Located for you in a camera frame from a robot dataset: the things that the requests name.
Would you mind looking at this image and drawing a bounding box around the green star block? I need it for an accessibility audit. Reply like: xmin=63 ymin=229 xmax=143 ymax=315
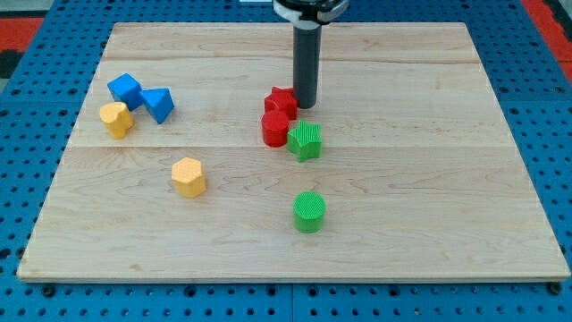
xmin=287 ymin=120 xmax=322 ymax=163

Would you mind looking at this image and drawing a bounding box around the yellow hexagon block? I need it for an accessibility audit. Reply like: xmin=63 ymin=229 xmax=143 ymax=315
xmin=172 ymin=157 xmax=206 ymax=198

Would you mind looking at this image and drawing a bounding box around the red cylinder block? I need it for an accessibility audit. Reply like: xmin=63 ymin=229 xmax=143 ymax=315
xmin=261 ymin=110 xmax=290 ymax=148

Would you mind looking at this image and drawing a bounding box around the blue cube block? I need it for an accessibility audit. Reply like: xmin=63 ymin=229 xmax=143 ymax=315
xmin=107 ymin=73 xmax=144 ymax=111

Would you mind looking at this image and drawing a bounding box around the blue triangle block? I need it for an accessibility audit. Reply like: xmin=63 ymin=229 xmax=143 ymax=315
xmin=140 ymin=88 xmax=174 ymax=124

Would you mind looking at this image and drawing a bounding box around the red star block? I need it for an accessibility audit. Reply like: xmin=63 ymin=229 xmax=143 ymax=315
xmin=264 ymin=87 xmax=299 ymax=120

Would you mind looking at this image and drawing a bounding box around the wooden board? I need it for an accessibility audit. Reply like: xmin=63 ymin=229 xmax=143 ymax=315
xmin=17 ymin=22 xmax=570 ymax=284

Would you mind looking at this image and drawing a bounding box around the yellow heart block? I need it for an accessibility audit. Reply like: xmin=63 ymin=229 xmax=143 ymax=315
xmin=99 ymin=102 xmax=134 ymax=140

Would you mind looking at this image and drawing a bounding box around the green cylinder block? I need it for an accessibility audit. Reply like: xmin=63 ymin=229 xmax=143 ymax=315
xmin=293 ymin=191 xmax=326 ymax=233

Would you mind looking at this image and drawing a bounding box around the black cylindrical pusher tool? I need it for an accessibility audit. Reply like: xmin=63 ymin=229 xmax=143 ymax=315
xmin=293 ymin=27 xmax=322 ymax=109

